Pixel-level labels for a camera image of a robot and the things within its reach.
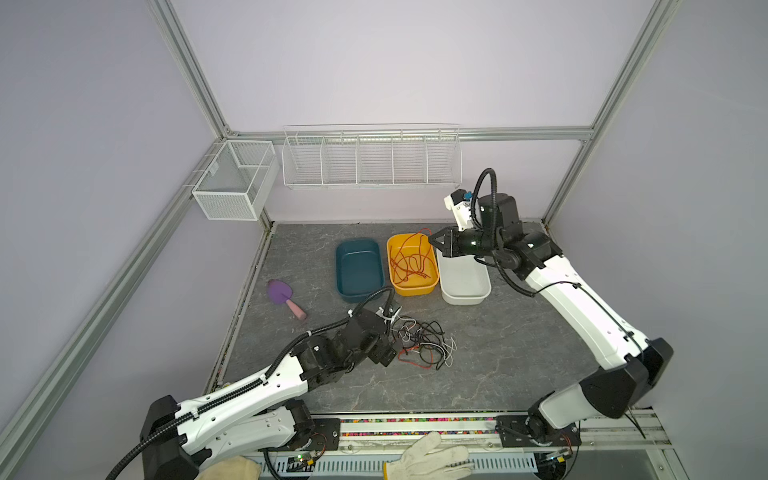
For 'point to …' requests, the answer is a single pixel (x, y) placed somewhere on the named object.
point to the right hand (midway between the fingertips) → (430, 240)
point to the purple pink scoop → (281, 292)
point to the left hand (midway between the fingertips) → (383, 329)
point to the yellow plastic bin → (415, 286)
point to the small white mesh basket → (238, 180)
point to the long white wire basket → (372, 155)
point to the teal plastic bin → (359, 268)
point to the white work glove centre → (417, 463)
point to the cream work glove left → (233, 468)
